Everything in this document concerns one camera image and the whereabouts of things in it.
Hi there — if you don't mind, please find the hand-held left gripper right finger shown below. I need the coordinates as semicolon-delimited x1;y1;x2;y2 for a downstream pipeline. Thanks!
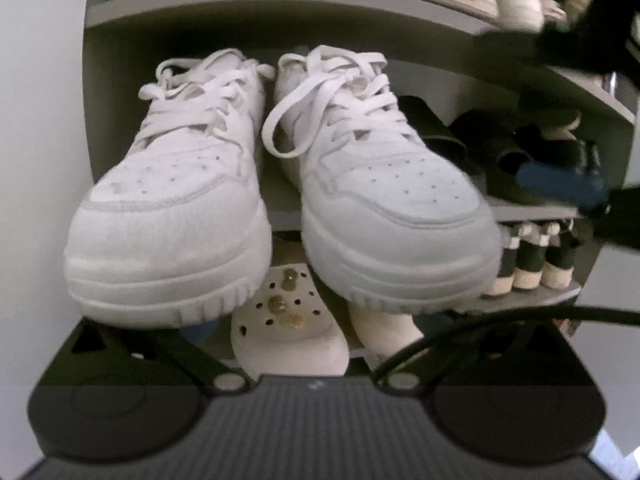
375;322;576;393

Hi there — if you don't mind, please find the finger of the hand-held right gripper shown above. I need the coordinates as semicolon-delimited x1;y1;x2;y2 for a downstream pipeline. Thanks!
515;160;640;263
477;27;551;68

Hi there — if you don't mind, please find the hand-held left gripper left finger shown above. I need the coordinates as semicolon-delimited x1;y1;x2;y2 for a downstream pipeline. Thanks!
65;317;248;393

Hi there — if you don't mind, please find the cream clog with charms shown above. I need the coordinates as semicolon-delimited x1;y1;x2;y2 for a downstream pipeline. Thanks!
230;262;351;381
347;297;426;361

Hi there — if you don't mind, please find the black slide slipper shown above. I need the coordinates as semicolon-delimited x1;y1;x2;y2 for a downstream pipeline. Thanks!
450;110;601;201
397;95;488;193

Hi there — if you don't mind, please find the white lace-up sneaker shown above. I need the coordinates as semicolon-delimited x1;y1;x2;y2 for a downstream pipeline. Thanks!
62;47;276;331
262;45;503;316

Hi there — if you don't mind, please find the grey shoe cabinet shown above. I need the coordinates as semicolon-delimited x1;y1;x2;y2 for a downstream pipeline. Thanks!
82;0;640;361

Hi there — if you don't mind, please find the black shoe with cream sole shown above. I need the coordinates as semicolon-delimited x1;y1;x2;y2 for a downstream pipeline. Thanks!
542;222;581;290
515;222;547;292
485;232;517;297

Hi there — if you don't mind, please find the black cable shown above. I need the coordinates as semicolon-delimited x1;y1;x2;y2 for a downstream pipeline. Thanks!
372;305;640;383

